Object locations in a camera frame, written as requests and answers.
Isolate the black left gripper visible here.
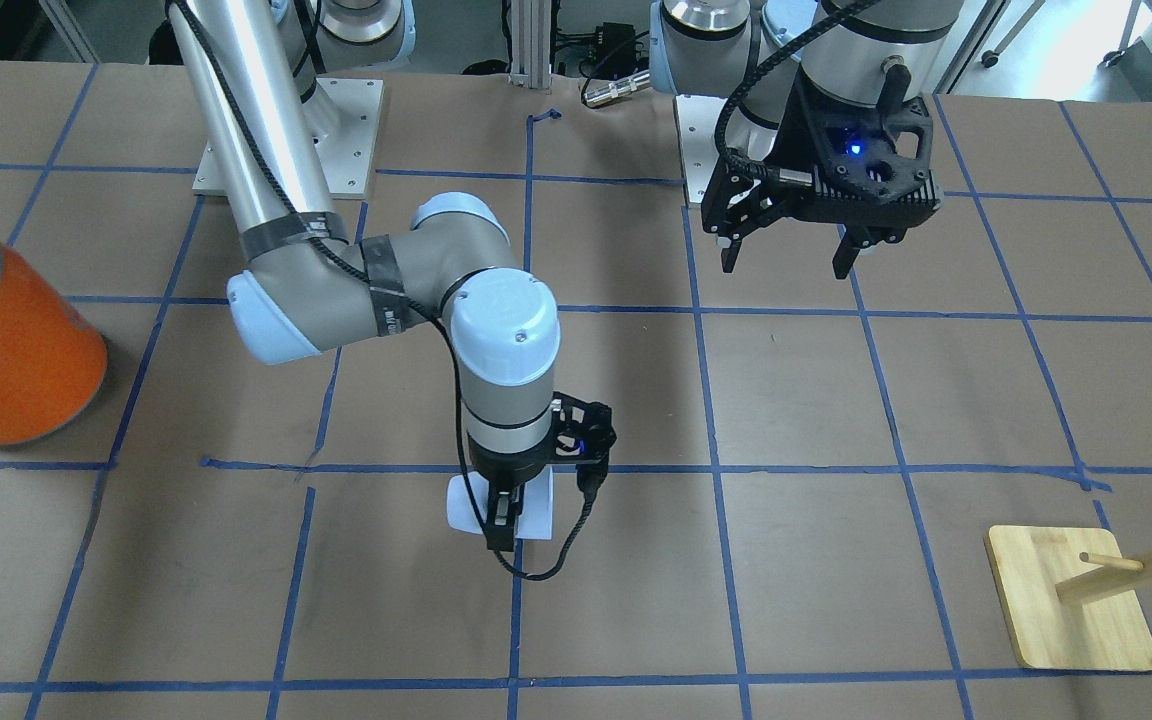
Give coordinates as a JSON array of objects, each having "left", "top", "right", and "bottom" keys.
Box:
[{"left": 702, "top": 67, "right": 941, "bottom": 281}]

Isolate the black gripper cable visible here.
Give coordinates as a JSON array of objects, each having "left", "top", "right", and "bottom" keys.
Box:
[{"left": 168, "top": 0, "right": 604, "bottom": 582}]

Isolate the aluminium frame post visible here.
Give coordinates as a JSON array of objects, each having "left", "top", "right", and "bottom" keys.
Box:
[{"left": 506, "top": 0, "right": 554, "bottom": 94}]

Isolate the light blue plastic cup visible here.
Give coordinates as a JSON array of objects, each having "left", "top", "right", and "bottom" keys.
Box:
[{"left": 445, "top": 468, "right": 554, "bottom": 541}]

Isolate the orange can with grey lid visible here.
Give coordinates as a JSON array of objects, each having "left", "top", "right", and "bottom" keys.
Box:
[{"left": 0, "top": 242, "right": 109, "bottom": 446}]

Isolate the wooden cup stand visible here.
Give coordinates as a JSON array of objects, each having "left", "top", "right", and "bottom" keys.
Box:
[{"left": 984, "top": 525, "right": 1152, "bottom": 673}]

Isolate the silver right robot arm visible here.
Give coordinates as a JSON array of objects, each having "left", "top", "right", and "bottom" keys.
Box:
[{"left": 165, "top": 1, "right": 614, "bottom": 552}]

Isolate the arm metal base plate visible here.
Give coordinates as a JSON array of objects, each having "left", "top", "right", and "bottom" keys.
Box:
[
  {"left": 192, "top": 77, "right": 385, "bottom": 200},
  {"left": 673, "top": 94, "right": 723, "bottom": 209}
]

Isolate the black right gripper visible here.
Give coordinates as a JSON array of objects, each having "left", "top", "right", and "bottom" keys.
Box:
[{"left": 471, "top": 392, "right": 617, "bottom": 552}]

